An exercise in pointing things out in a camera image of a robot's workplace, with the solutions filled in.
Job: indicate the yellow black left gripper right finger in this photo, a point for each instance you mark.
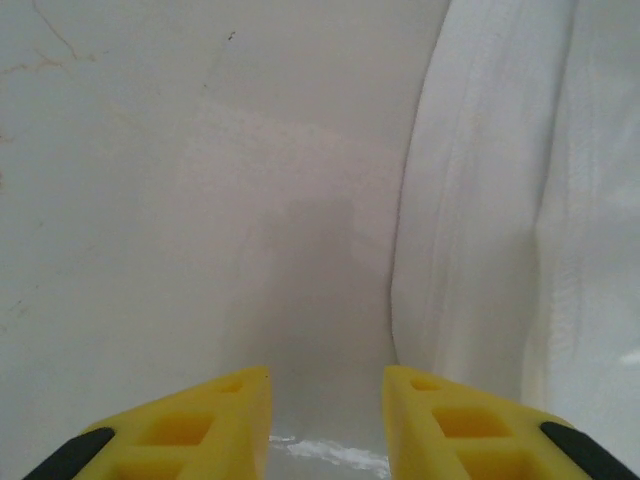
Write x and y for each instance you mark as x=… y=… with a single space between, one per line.
x=475 y=430

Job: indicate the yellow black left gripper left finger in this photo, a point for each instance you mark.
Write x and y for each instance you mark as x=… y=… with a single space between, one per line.
x=175 y=430

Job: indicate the white t-shirt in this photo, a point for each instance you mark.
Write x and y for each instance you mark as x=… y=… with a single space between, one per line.
x=500 y=200

